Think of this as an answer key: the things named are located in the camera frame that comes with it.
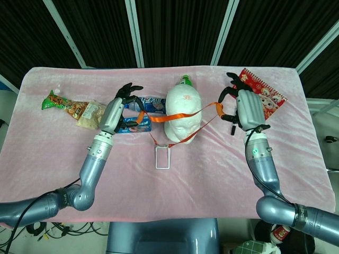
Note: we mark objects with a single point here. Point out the blue drink bottle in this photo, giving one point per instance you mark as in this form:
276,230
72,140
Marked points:
156,104

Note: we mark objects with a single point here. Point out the clear bag of pale snacks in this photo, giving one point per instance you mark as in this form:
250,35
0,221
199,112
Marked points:
92,116

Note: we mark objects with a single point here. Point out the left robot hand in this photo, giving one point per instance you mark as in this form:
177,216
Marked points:
112,113

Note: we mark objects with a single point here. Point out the white foam mannequin head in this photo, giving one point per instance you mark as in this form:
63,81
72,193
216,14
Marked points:
182,105

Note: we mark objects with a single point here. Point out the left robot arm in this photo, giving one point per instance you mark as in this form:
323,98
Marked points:
90,172

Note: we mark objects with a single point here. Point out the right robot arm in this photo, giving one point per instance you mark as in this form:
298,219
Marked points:
265,172

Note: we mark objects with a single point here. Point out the black pleated curtain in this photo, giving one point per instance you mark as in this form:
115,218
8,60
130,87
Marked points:
185,31

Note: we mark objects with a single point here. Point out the white frame post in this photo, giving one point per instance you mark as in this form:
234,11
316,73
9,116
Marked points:
8,83
225,31
135,31
317,45
66,34

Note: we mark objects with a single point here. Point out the green white checked box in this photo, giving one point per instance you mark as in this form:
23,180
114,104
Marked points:
254,247

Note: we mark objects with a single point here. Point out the blue grey robot torso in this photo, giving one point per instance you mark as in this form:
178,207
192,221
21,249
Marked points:
161,238

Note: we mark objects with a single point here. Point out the pink velvet tablecloth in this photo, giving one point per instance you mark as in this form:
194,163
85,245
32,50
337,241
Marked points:
185,185

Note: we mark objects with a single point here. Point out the black round knob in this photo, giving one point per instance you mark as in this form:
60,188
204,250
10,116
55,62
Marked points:
331,139

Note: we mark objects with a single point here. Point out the green orange snack bag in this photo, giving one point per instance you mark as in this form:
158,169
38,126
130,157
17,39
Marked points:
61,103

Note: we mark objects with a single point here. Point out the red 2026 desk calendar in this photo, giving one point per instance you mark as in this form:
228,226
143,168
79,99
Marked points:
272,100

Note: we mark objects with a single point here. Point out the green capped bottle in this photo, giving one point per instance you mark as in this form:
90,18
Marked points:
186,80

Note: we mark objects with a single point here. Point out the red labelled cup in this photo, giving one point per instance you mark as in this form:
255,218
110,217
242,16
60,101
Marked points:
280,234

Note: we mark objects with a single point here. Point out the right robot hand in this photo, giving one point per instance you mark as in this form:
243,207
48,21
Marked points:
250,108

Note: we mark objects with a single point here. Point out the silver badge holder frame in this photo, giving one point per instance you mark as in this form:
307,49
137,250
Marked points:
155,158

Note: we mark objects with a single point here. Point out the green black marker pen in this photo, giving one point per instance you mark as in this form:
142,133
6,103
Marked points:
233,131

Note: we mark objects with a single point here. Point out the blue Oreo cookie box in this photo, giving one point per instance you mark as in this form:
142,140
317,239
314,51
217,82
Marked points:
144,128

